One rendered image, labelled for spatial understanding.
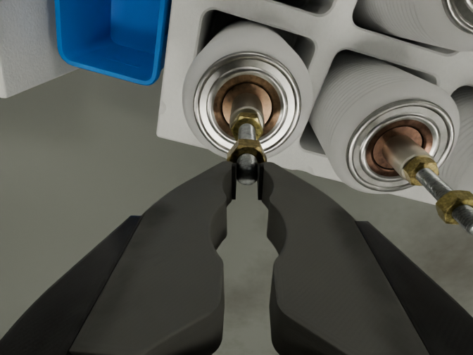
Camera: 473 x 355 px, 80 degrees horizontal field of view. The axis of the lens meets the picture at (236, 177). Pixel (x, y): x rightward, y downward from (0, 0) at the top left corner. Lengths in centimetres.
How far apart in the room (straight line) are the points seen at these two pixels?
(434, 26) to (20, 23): 35
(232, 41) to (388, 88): 11
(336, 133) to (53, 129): 48
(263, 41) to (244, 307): 70
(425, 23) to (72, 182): 58
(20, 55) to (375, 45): 34
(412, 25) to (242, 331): 81
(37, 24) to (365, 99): 33
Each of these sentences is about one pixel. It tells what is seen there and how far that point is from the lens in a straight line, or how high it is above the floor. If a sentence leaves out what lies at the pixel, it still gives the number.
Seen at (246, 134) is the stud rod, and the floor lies 31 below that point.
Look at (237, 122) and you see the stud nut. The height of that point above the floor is 29.
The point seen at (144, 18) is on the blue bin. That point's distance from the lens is 47.
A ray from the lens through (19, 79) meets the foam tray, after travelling 38.
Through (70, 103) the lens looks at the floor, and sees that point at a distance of 55.
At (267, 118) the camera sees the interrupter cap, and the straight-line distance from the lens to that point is 21.
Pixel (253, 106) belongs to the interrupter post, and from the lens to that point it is 18.
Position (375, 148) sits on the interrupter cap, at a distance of 24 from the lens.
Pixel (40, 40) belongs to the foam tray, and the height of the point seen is 12.
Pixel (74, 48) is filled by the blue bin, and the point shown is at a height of 10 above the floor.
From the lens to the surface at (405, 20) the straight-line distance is 25.
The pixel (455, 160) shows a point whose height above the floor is 23.
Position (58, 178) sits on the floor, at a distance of 64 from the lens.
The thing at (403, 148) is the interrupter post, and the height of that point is 27.
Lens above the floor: 45
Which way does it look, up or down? 58 degrees down
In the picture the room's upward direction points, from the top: 177 degrees counter-clockwise
